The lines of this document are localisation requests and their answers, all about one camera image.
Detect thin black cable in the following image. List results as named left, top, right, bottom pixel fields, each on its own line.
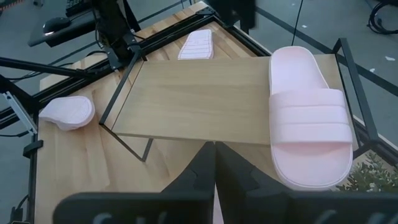
left=290, top=0, right=304, bottom=47

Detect black floor cables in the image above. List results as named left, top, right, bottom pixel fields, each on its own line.
left=366, top=0, right=398, bottom=35

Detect pink foam slide sandal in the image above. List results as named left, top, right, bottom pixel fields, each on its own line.
left=38, top=95, right=96, bottom=132
left=177, top=29, right=215, bottom=60
left=268, top=45, right=354, bottom=191

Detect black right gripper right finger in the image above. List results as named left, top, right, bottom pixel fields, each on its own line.
left=215, top=141, right=294, bottom=196

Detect black keyboard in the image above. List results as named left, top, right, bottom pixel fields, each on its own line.
left=64, top=0, right=93, bottom=18

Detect green potted plant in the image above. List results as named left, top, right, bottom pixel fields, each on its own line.
left=336, top=151, right=398, bottom=193

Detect black frame strut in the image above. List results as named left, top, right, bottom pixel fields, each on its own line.
left=0, top=57, right=105, bottom=79

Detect black computer mouse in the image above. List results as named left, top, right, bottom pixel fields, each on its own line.
left=42, top=16, right=72, bottom=35

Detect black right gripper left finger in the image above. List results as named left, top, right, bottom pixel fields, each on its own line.
left=160, top=141, right=217, bottom=194

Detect black clamp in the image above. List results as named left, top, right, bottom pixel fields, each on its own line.
left=22, top=139, right=45, bottom=159

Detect silver aluminium bracket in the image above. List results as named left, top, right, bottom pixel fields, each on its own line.
left=2, top=91, right=39, bottom=135

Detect black-framed wooden shelf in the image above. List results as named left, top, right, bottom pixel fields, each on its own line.
left=98, top=37, right=380, bottom=162

